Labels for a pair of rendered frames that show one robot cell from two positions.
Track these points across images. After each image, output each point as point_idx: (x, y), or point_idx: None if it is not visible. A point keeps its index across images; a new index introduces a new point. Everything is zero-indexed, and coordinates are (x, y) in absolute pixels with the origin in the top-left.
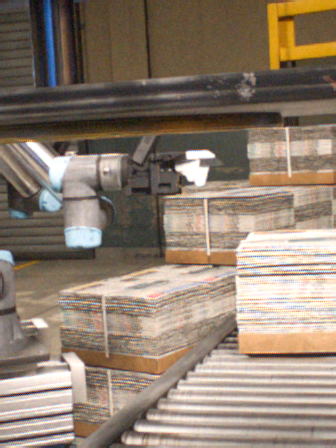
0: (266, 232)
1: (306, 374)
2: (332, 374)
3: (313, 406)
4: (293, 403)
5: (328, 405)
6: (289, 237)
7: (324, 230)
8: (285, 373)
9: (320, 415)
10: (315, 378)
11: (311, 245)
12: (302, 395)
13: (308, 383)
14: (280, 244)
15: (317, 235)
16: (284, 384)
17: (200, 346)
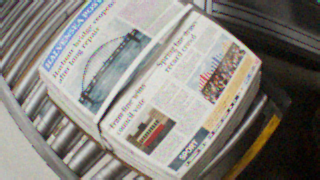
0: (236, 59)
1: (45, 29)
2: (34, 43)
3: (11, 10)
4: (19, 2)
5: (7, 16)
6: (177, 54)
7: (199, 125)
8: (55, 18)
9: (2, 7)
10: (39, 33)
11: (80, 28)
12: (24, 12)
13: (33, 22)
14: (109, 8)
15: (161, 89)
16: (42, 10)
17: (183, 1)
